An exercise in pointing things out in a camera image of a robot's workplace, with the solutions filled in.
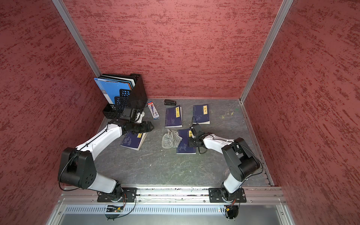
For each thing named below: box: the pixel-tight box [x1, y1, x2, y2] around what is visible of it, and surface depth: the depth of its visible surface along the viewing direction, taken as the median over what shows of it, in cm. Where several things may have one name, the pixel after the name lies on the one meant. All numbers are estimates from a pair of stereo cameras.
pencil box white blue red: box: [146, 101, 160, 120], surface depth 113 cm
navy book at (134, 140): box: [120, 131, 149, 151], surface depth 93 cm
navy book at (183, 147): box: [176, 128, 197, 155], surface depth 94 cm
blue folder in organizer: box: [93, 77, 131, 105], surface depth 91 cm
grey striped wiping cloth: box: [161, 128, 183, 150], surface depth 94 cm
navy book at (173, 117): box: [165, 105, 183, 128], surface depth 109 cm
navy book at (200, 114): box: [192, 104, 210, 125], surface depth 112 cm
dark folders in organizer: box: [97, 74, 137, 90], surface depth 92 cm
